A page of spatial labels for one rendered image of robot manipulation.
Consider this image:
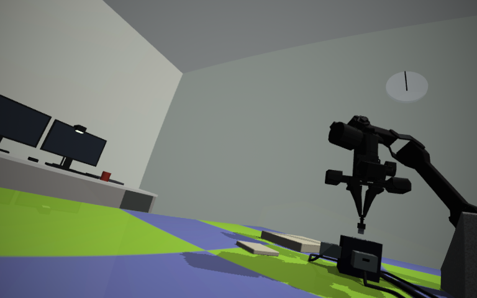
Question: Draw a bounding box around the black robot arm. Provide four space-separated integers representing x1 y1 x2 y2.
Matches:
328 115 477 229

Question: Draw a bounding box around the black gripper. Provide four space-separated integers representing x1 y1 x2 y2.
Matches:
325 151 412 217

